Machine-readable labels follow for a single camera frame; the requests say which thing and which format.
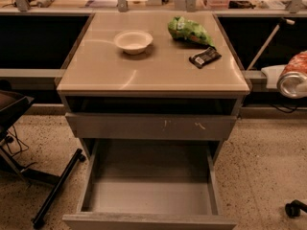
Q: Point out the black chair caster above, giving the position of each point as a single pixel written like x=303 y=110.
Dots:
x=294 y=208

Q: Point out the green chip bag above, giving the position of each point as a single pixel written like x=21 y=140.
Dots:
x=181 y=28

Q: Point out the open grey drawer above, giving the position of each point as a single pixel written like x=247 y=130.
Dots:
x=149 y=185

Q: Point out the orange soda can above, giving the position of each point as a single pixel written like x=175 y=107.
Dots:
x=292 y=82

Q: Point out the grey drawer cabinet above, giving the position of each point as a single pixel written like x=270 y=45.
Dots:
x=102 y=79

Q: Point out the white bowl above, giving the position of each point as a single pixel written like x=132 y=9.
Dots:
x=133 y=42

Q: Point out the closed grey drawer front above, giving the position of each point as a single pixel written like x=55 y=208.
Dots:
x=151 y=126

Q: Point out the black snack bar packet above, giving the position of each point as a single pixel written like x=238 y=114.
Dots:
x=205 y=57

